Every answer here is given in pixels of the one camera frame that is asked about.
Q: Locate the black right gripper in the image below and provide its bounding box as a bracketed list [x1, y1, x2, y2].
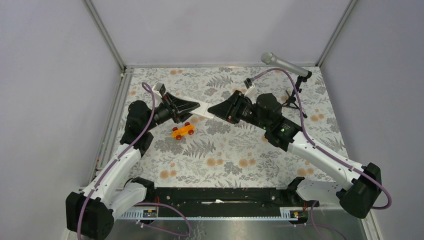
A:
[207, 90, 269, 131]

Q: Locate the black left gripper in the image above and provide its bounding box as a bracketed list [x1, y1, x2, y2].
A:
[144, 92, 201, 131]

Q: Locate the white remote control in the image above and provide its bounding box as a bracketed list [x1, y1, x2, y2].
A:
[190, 101, 215, 119]

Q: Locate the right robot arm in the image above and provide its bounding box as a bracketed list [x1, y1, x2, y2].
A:
[207, 90, 382, 219]

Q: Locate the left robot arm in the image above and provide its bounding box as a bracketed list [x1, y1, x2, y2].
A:
[65, 92, 201, 240]

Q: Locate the orange toy car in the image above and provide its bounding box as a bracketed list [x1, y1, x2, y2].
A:
[171, 122, 195, 140]

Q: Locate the black microphone tripod stand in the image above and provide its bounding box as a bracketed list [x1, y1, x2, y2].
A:
[282, 75, 308, 118]

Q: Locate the floral patterned table mat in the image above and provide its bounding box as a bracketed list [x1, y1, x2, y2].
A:
[123, 67, 331, 188]

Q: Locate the silver microphone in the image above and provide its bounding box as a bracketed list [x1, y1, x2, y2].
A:
[260, 52, 312, 79]

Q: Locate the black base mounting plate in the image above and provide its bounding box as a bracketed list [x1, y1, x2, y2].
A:
[143, 187, 315, 219]

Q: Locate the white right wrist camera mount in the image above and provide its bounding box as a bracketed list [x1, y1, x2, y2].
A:
[243, 78, 257, 99]

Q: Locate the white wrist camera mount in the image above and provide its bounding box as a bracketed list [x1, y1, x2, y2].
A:
[243, 78, 257, 99]
[152, 82, 166, 99]

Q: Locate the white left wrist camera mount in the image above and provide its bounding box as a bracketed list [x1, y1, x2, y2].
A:
[152, 82, 166, 99]

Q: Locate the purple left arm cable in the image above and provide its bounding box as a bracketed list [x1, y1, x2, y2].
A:
[76, 82, 157, 240]

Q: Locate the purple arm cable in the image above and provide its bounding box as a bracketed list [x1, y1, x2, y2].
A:
[76, 82, 157, 240]
[244, 67, 393, 211]

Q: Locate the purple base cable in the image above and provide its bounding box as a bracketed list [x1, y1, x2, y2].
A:
[135, 202, 194, 238]

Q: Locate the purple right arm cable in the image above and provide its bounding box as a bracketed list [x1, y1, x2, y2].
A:
[244, 67, 393, 211]

